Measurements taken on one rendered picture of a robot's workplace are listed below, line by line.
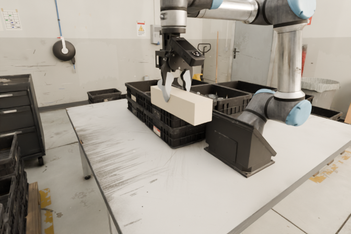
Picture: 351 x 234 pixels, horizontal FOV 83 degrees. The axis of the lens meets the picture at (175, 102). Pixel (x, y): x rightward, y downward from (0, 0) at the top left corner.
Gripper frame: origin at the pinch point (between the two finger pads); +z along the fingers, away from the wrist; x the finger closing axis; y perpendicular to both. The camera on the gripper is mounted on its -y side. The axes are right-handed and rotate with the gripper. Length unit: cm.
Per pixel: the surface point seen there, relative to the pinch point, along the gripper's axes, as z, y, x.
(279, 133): 39, 9, -84
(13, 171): 60, 94, 58
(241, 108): 24, 27, -68
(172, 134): 30.1, 30.7, -18.0
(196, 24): -61, 380, -323
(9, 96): 30, 176, 61
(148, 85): 20, 106, -42
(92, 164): 39, 41, 21
